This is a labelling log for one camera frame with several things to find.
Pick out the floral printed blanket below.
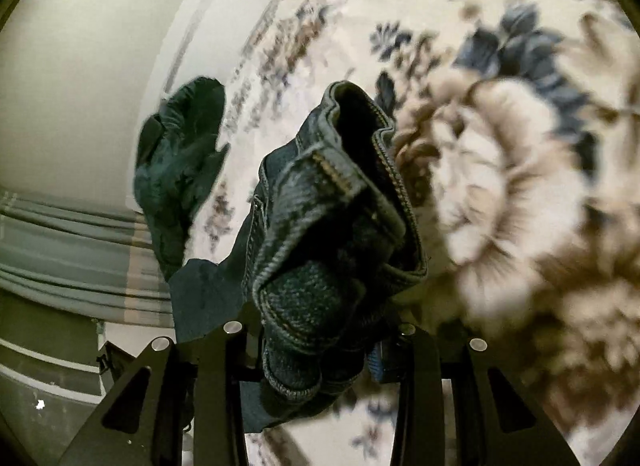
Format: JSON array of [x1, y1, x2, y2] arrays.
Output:
[[185, 0, 640, 466]]

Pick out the white bed headboard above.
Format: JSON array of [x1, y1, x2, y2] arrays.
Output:
[[135, 0, 286, 217]]

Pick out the dark blue jeans pants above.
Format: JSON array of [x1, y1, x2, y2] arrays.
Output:
[[170, 80, 429, 434]]

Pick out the grey green striped curtain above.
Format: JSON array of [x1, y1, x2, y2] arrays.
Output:
[[0, 191, 173, 329]]

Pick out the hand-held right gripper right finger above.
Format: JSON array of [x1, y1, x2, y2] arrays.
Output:
[[369, 323, 581, 466]]

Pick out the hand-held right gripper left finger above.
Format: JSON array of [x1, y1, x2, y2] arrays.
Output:
[[60, 321, 247, 466]]

